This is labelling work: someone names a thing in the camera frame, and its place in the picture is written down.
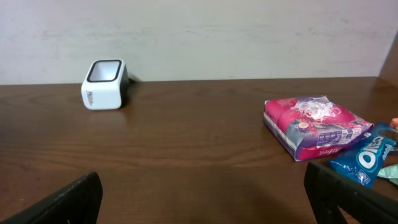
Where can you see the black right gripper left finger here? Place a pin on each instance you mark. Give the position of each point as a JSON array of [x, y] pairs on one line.
[[78, 202]]

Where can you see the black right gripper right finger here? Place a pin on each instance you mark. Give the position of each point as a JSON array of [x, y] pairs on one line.
[[330, 192]]

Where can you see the blue Oreo cookie pack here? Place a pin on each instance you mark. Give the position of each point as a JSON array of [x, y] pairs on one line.
[[363, 161]]

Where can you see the teal wet wipes pack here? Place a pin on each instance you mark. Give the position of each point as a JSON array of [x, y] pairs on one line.
[[390, 173]]

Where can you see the red purple snack bag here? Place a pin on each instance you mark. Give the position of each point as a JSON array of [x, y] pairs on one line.
[[313, 126]]

